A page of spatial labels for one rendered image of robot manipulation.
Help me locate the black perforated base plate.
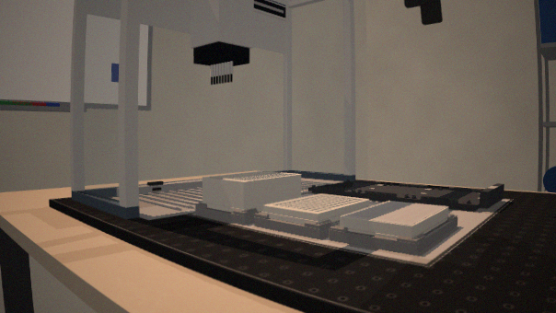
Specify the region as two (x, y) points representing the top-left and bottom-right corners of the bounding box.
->
(49, 191), (556, 313)

